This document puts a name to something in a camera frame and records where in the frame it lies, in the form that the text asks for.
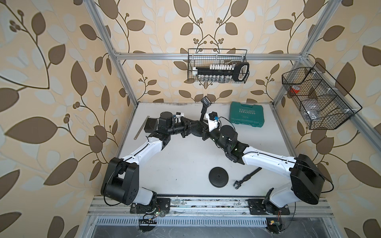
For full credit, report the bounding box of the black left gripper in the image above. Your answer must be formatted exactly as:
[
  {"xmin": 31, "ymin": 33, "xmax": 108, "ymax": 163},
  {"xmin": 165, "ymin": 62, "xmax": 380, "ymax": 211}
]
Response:
[{"xmin": 165, "ymin": 116, "xmax": 198, "ymax": 137}]

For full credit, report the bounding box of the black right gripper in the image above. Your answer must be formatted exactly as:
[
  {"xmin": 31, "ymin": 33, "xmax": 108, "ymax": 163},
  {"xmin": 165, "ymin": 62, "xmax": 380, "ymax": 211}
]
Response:
[{"xmin": 198, "ymin": 118, "xmax": 229, "ymax": 153}]

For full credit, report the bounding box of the black round stand base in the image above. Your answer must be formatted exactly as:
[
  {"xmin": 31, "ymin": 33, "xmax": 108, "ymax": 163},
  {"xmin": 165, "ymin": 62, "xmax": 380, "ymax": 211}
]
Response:
[{"xmin": 190, "ymin": 121, "xmax": 209, "ymax": 140}]

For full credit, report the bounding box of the black microphone stand pole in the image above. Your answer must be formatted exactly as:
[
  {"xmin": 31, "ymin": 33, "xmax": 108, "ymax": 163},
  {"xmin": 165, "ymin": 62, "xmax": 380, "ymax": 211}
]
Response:
[{"xmin": 200, "ymin": 96, "xmax": 212, "ymax": 122}]

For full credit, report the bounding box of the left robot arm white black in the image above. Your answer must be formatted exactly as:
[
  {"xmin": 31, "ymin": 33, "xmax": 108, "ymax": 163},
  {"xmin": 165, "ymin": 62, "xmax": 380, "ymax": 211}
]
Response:
[{"xmin": 100, "ymin": 112, "xmax": 202, "ymax": 214}]

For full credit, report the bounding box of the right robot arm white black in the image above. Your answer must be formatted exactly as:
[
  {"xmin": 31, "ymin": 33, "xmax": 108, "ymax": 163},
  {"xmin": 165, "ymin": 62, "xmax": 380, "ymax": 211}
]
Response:
[{"xmin": 201, "ymin": 125, "xmax": 327, "ymax": 215}]

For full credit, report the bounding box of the green plastic tool case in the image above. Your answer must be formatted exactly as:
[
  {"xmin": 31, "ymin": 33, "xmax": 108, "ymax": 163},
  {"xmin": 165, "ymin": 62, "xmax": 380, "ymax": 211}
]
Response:
[{"xmin": 229, "ymin": 102, "xmax": 265, "ymax": 128}]

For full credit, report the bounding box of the small black box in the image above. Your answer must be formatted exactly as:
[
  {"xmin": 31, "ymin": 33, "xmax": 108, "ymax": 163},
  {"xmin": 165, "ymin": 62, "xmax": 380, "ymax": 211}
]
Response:
[{"xmin": 144, "ymin": 118, "xmax": 158, "ymax": 133}]

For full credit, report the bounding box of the red item in basket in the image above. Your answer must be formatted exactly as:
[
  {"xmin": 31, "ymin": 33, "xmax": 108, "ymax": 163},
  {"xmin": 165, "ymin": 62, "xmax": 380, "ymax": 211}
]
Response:
[{"xmin": 290, "ymin": 85, "xmax": 301, "ymax": 95}]

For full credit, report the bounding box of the plastic bag in basket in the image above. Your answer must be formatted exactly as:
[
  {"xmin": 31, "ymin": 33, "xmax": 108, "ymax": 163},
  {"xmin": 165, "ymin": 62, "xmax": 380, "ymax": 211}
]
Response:
[{"xmin": 301, "ymin": 99, "xmax": 323, "ymax": 120}]

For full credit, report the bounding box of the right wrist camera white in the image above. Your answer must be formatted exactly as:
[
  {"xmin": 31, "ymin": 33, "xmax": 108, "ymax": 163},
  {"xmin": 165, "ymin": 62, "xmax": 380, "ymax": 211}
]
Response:
[{"xmin": 206, "ymin": 112, "xmax": 219, "ymax": 132}]

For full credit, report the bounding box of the black wire basket back wall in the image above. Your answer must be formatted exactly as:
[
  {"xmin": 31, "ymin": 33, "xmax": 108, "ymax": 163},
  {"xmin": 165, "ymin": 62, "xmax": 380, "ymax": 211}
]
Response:
[{"xmin": 187, "ymin": 48, "xmax": 250, "ymax": 84}]

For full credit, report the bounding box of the black wire basket wall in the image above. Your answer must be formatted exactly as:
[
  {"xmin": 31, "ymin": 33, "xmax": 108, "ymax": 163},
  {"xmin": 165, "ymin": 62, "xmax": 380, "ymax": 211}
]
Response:
[
  {"xmin": 282, "ymin": 62, "xmax": 363, "ymax": 130},
  {"xmin": 187, "ymin": 48, "xmax": 250, "ymax": 84}
]

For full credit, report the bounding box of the socket set rail black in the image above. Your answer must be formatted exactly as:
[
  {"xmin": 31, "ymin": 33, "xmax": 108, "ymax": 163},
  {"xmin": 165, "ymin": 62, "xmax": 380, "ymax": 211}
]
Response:
[{"xmin": 190, "ymin": 62, "xmax": 250, "ymax": 83}]

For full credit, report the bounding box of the black wire basket right wall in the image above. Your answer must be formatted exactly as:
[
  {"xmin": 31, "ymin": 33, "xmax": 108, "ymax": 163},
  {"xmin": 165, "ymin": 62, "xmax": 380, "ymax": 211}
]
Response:
[{"xmin": 282, "ymin": 62, "xmax": 363, "ymax": 130}]

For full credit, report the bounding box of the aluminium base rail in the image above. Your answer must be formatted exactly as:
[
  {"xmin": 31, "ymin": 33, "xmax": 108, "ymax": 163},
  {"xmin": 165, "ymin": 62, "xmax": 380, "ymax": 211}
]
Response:
[{"xmin": 87, "ymin": 196, "xmax": 334, "ymax": 227}]

